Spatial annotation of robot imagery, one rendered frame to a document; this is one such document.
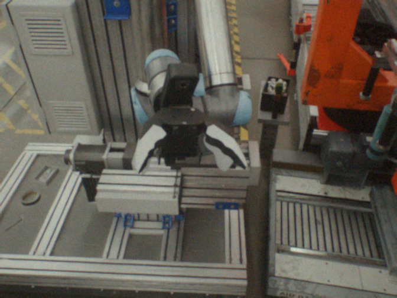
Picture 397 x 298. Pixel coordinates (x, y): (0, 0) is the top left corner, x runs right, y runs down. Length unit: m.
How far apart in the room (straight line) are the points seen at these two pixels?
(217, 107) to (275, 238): 1.23
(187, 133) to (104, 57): 0.71
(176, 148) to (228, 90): 0.25
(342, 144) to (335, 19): 0.62
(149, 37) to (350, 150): 1.31
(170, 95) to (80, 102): 0.75
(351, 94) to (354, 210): 0.63
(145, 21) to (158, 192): 0.52
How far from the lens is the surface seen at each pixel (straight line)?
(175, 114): 0.55
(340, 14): 1.80
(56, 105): 1.31
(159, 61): 0.70
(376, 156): 1.79
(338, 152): 1.93
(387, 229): 2.00
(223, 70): 0.78
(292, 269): 1.78
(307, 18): 3.30
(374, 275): 1.89
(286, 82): 2.13
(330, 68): 1.90
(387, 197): 2.05
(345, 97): 1.99
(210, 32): 0.80
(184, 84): 0.52
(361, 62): 1.94
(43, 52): 1.22
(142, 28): 0.92
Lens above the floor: 1.56
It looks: 40 degrees down
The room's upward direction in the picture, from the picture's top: straight up
